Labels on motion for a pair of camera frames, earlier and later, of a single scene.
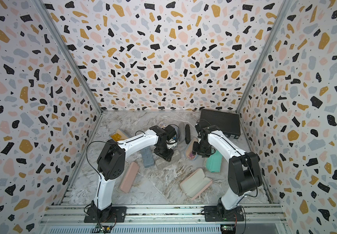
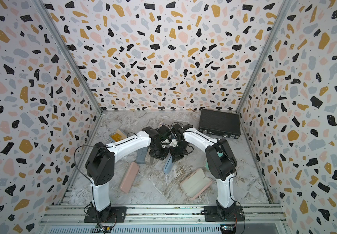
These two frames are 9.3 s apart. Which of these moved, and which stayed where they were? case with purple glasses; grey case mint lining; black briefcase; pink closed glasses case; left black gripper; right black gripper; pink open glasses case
Moved: grey case mint lining; case with purple glasses; right black gripper
Stayed: pink closed glasses case; left black gripper; pink open glasses case; black briefcase
